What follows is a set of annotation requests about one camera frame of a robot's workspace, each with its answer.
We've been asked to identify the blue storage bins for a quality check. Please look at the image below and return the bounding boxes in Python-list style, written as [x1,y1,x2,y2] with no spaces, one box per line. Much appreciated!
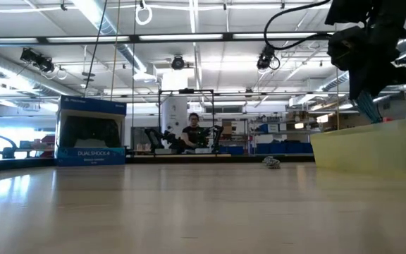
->
[219,140,314,156]

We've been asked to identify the teal USB-C cable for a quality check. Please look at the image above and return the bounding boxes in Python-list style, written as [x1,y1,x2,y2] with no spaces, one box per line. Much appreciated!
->
[355,89,383,125]

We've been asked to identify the person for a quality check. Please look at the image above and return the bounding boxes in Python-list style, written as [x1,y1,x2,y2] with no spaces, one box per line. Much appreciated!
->
[181,112,204,152]

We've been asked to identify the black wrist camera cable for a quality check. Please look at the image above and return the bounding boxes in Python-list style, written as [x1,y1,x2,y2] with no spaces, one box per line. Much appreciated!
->
[263,0,333,51]

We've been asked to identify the white column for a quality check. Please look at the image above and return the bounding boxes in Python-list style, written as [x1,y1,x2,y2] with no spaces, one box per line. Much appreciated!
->
[160,71,190,150]

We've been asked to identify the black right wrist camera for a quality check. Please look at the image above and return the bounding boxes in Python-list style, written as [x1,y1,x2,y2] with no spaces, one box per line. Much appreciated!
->
[326,26,367,72]

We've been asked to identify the yellow translucent plastic tray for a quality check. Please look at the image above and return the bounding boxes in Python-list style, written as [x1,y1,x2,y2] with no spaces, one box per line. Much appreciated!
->
[309,117,406,178]

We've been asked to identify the black round overhead camera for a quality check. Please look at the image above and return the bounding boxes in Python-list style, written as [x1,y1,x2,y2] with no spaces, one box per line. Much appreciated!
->
[170,54,187,71]

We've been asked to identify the thin tan hanging cord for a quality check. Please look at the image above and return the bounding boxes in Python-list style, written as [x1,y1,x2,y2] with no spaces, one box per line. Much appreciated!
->
[110,0,121,102]

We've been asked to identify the thin black hanging cable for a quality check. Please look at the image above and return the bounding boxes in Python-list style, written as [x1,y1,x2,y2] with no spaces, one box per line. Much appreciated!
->
[83,0,109,93]

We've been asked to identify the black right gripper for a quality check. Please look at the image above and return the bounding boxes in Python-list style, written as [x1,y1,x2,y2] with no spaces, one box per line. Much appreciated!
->
[348,20,406,102]

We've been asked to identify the black aluminium rig frame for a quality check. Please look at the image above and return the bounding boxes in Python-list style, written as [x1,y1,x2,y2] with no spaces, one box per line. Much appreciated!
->
[0,0,406,174]

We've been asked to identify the white cable ring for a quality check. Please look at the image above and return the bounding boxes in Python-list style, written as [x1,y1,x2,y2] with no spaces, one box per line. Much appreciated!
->
[135,3,154,27]

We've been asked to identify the blue DualShock 4 box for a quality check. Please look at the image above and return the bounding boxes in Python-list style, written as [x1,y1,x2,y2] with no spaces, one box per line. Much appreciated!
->
[54,95,128,168]

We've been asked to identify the black camera with looped cable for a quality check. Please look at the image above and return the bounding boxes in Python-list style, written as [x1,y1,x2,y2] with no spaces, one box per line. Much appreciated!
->
[256,43,281,71]

